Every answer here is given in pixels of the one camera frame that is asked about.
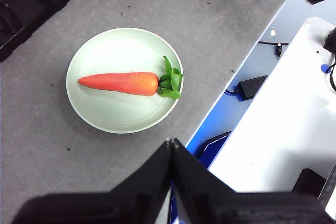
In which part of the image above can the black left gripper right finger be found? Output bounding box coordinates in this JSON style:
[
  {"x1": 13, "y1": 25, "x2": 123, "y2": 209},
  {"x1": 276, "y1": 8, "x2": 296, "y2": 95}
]
[{"x1": 172, "y1": 137, "x2": 336, "y2": 224}]

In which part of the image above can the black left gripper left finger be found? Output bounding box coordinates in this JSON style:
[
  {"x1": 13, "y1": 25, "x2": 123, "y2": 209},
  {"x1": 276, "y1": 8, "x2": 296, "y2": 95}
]
[{"x1": 10, "y1": 137, "x2": 174, "y2": 224}]

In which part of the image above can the light green plate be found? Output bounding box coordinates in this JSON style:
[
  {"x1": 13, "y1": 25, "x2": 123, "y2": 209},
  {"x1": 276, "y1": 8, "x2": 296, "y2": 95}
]
[{"x1": 65, "y1": 27, "x2": 184, "y2": 134}]

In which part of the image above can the orange carrot with green leaves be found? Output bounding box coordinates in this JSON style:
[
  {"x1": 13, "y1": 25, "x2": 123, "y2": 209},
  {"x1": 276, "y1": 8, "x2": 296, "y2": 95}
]
[{"x1": 77, "y1": 55, "x2": 184, "y2": 100}]

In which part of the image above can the black plate rack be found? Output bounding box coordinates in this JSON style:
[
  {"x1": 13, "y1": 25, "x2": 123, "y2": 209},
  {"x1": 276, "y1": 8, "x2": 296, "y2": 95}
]
[{"x1": 0, "y1": 0, "x2": 102, "y2": 62}]

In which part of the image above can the black flat pad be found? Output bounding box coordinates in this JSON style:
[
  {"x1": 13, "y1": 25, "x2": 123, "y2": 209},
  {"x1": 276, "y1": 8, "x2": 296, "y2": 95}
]
[{"x1": 196, "y1": 131, "x2": 233, "y2": 169}]

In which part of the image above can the black block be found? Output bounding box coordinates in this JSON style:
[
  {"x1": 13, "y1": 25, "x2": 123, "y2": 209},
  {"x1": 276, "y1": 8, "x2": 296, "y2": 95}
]
[{"x1": 291, "y1": 168, "x2": 328, "y2": 198}]

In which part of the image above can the black power adapter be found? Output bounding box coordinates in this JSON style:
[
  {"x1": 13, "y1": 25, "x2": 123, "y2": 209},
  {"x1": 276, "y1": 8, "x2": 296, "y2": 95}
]
[{"x1": 237, "y1": 74, "x2": 269, "y2": 101}]

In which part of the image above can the black cable with plug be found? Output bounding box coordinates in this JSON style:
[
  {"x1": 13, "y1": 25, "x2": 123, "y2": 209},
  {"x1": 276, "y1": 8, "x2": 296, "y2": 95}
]
[{"x1": 258, "y1": 40, "x2": 289, "y2": 59}]

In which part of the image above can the black device with cable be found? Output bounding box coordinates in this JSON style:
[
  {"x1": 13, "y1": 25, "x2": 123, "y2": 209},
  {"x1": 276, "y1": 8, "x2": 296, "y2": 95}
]
[{"x1": 322, "y1": 28, "x2": 336, "y2": 91}]

